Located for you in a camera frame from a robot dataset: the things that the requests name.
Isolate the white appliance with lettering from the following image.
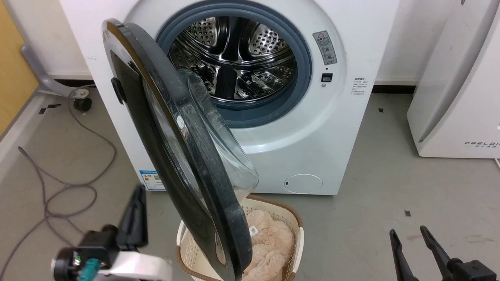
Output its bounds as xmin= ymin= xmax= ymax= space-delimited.
xmin=406 ymin=0 xmax=500 ymax=159

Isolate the yellow wooden panel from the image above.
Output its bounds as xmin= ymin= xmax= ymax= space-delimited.
xmin=0 ymin=0 xmax=40 ymax=138

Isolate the black round washer door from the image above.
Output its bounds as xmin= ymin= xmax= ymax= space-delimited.
xmin=102 ymin=18 xmax=260 ymax=281

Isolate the beige plastic laundry basket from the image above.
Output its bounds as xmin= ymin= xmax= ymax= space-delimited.
xmin=175 ymin=194 xmax=305 ymax=281

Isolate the blue energy label sticker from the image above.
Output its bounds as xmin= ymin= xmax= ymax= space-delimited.
xmin=139 ymin=170 xmax=167 ymax=192

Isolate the stainless steel washer drum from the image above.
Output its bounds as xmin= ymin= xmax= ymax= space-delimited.
xmin=169 ymin=16 xmax=298 ymax=103

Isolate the grey rubber door gasket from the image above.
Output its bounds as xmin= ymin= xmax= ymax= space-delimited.
xmin=155 ymin=3 xmax=313 ymax=128

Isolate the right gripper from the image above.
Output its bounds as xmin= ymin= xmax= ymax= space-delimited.
xmin=389 ymin=225 xmax=497 ymax=281

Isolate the grey bent pipe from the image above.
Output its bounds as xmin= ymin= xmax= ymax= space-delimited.
xmin=20 ymin=44 xmax=80 ymax=98

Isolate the beige plush fabric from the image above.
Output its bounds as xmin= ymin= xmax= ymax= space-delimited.
xmin=241 ymin=209 xmax=296 ymax=281

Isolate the round white filter cover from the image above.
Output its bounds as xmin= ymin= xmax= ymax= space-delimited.
xmin=284 ymin=174 xmax=323 ymax=194

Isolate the grey floor cable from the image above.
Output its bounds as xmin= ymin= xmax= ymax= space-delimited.
xmin=0 ymin=84 xmax=118 ymax=278

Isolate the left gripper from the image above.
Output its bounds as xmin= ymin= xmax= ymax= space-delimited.
xmin=51 ymin=185 xmax=173 ymax=281

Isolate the grey warning sticker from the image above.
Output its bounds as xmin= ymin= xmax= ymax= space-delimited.
xmin=312 ymin=30 xmax=338 ymax=66

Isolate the white front-load washing machine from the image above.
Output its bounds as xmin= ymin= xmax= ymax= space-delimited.
xmin=59 ymin=0 xmax=401 ymax=196

